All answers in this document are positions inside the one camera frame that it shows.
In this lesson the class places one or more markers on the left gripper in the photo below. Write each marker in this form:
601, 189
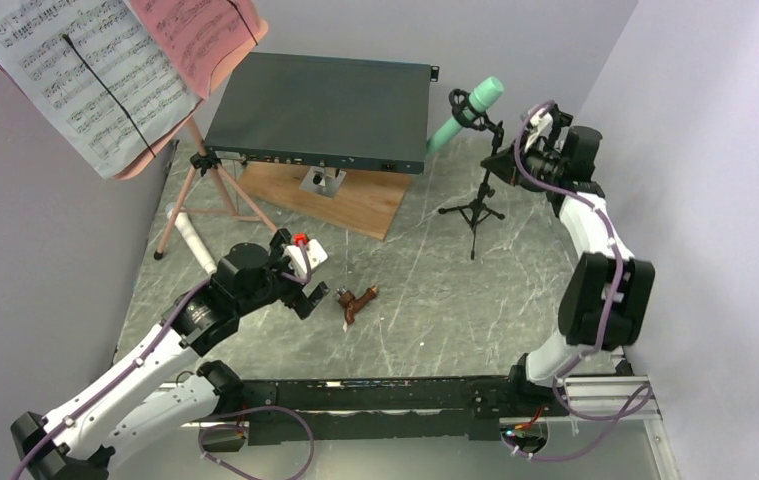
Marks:
298, 299

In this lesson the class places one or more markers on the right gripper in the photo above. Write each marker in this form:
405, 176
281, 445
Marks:
502, 165

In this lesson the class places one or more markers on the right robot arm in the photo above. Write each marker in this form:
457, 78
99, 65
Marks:
605, 301

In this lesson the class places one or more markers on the white sheet music page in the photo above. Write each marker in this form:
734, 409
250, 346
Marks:
96, 74

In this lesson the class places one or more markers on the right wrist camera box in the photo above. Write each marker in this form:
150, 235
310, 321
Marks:
540, 123

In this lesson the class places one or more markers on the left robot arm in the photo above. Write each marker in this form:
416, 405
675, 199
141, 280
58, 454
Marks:
165, 381

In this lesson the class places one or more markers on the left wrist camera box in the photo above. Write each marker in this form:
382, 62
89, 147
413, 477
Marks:
306, 255

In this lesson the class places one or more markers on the brown plastic faucet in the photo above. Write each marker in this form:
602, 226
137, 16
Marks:
352, 304

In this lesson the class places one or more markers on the pink music stand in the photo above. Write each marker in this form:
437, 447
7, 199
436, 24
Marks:
205, 163

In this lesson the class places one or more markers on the black tripod mic stand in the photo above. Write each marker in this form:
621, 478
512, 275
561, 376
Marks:
476, 211

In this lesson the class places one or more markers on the wooden board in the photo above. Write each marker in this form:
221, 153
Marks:
365, 202

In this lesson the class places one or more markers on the white microphone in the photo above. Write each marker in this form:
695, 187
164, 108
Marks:
194, 242

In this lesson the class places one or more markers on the dark rack audio unit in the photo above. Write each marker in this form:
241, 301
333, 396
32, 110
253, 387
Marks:
325, 112

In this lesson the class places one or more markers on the green microphone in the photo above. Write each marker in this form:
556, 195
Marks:
468, 111

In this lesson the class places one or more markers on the pink sheet music page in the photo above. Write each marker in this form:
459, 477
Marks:
205, 40

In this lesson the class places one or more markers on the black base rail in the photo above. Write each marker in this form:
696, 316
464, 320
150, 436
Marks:
472, 407

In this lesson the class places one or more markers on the metal bracket under unit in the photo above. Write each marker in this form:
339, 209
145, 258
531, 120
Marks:
323, 181

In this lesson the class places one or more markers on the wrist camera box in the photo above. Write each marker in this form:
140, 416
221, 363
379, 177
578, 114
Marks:
540, 123
306, 255

